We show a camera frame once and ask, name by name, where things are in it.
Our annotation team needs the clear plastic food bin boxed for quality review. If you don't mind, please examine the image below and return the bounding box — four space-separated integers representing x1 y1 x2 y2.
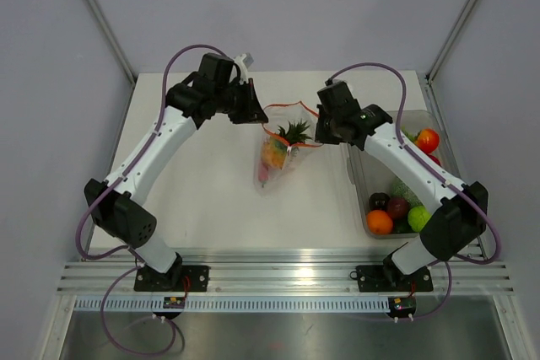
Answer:
348 127 463 239

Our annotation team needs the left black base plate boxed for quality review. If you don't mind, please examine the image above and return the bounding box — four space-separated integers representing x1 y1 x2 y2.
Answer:
133 265 210 293

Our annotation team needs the aluminium mounting rail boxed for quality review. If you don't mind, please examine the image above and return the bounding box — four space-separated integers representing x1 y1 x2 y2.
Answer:
57 249 516 296

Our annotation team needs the plastic pineapple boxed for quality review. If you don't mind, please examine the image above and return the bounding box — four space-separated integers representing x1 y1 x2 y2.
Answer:
261 120 312 169

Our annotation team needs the right aluminium frame post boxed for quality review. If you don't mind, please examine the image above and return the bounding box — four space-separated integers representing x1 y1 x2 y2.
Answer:
425 0 482 85

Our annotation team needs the white slotted cable duct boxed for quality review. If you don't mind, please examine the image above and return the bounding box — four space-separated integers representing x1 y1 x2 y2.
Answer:
74 295 390 314

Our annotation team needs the green netted melon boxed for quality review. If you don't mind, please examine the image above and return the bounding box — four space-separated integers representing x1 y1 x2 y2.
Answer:
390 177 422 207

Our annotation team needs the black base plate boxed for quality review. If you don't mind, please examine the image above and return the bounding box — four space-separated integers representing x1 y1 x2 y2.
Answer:
133 265 210 293
348 265 434 293

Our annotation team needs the aluminium frame post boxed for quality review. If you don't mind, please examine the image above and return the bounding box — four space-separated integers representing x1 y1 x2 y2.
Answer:
425 0 482 85
83 0 138 89

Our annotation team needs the dark red apple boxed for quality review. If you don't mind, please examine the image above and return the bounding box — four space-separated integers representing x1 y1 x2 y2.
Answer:
386 196 410 220

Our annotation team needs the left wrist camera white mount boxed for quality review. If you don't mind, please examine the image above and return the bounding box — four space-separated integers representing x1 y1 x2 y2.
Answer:
234 52 254 83

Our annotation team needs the green grape bunch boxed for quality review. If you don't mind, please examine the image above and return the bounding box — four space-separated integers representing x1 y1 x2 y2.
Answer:
401 127 418 142

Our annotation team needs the green lime apple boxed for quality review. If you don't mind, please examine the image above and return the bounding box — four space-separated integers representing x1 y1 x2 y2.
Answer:
408 205 431 233

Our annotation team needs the red chili pepper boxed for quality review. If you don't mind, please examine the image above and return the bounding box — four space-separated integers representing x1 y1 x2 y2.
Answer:
257 159 270 188

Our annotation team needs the left aluminium frame post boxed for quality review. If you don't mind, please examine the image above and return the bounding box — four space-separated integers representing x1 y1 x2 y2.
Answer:
83 0 138 89

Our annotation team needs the orange fruit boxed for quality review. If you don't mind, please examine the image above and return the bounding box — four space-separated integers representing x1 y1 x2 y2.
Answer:
366 210 393 235

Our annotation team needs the dark purple plum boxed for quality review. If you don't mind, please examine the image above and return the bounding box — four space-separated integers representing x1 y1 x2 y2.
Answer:
368 192 390 211

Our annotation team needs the red tomato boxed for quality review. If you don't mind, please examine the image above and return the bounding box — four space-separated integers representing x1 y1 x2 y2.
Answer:
414 128 440 154
427 154 442 167

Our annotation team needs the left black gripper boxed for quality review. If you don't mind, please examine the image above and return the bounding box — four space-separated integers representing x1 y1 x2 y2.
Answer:
213 78 267 124

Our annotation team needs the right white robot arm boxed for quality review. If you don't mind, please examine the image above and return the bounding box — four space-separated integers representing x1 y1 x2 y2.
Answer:
316 81 488 289

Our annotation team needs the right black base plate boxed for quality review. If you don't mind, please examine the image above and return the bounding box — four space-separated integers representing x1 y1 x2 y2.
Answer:
348 265 434 293

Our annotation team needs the clear orange zip top bag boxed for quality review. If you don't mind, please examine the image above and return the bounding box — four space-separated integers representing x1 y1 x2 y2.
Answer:
254 101 322 195

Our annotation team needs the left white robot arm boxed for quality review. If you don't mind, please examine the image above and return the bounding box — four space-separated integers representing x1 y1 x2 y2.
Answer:
84 49 268 293

